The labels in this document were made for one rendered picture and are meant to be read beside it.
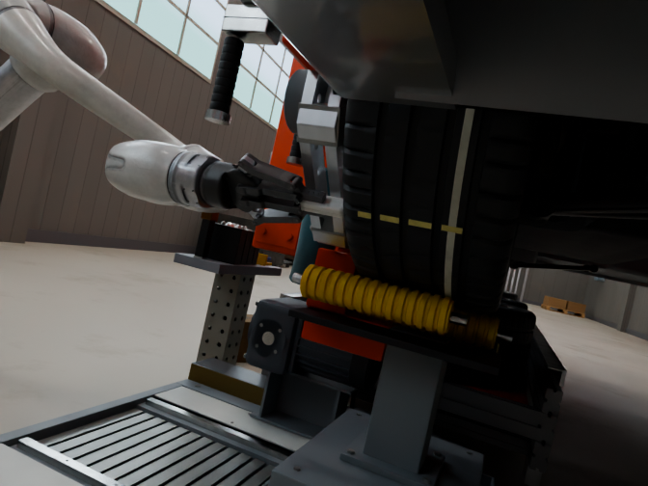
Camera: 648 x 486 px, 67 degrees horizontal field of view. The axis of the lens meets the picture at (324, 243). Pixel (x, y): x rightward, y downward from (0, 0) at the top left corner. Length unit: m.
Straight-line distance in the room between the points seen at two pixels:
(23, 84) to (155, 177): 0.64
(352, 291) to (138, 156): 0.42
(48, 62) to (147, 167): 0.35
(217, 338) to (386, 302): 1.05
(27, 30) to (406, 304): 0.88
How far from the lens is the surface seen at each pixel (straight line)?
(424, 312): 0.76
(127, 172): 0.88
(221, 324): 1.73
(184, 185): 0.82
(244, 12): 0.93
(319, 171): 0.78
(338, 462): 0.90
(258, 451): 1.26
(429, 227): 0.66
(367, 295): 0.78
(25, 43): 1.16
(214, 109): 0.90
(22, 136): 4.89
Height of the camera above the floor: 0.58
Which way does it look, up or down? level
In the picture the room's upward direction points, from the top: 12 degrees clockwise
